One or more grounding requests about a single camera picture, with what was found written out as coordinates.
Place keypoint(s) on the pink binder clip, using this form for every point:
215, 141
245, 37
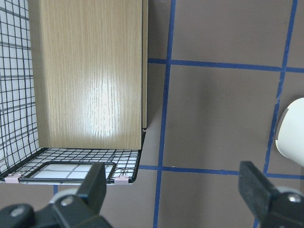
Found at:
122, 180
13, 178

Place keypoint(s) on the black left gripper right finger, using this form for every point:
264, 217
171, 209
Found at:
273, 206

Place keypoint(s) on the white toaster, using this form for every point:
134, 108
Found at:
289, 135

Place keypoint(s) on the wire rack with wooden shelves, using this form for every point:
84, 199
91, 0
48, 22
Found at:
73, 88

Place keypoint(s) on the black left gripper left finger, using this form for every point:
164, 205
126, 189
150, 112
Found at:
81, 210

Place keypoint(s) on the pink binder clip left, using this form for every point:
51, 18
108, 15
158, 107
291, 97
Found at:
13, 178

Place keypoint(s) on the pink binder clip right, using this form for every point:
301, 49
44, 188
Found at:
122, 180

